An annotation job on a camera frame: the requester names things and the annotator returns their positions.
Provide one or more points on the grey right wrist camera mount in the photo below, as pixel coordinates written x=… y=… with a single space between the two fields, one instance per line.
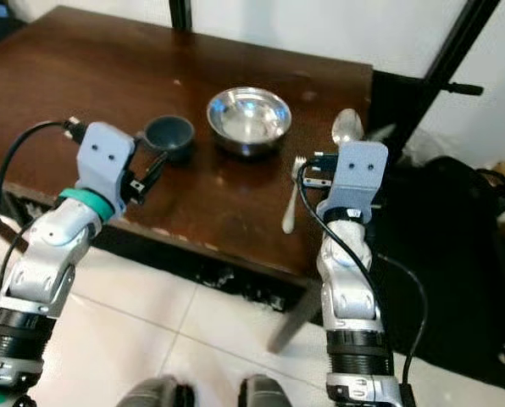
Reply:
x=358 y=178

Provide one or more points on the dark blue cup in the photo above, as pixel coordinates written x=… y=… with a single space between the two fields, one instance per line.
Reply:
x=169 y=134

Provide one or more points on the grey robot left leg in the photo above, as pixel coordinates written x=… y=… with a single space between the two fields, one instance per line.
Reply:
x=151 y=393

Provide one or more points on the upright black stand pole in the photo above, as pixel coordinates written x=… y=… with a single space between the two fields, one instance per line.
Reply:
x=180 y=13

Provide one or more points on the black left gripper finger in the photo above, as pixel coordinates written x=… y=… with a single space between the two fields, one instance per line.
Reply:
x=156 y=170

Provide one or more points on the silver spoon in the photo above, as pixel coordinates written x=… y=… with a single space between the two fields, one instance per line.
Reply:
x=347 y=127

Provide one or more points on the grey robot right leg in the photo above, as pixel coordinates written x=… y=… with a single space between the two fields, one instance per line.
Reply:
x=271 y=393

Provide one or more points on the silver fork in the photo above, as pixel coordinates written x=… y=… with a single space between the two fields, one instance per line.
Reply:
x=290 y=212

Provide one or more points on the slanted black stand pole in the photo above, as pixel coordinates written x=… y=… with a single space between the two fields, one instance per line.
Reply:
x=463 y=42

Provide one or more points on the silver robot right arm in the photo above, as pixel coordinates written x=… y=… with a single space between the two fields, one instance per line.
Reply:
x=350 y=288

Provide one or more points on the grey robot leg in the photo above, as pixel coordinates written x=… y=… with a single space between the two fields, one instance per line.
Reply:
x=271 y=393
x=151 y=393

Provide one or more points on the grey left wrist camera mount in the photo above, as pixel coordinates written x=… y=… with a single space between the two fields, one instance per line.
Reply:
x=104 y=161

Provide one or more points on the brown wooden table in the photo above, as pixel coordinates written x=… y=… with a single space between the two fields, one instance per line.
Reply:
x=83 y=76

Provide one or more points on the shiny steel bowl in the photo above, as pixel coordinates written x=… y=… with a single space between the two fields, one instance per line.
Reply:
x=248 y=119

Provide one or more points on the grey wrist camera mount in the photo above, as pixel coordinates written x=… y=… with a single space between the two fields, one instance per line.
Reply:
x=104 y=161
x=358 y=178

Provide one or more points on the black bag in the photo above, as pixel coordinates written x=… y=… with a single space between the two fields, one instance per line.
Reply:
x=456 y=203

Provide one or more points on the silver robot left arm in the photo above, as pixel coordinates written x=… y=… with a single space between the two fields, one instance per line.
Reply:
x=41 y=263

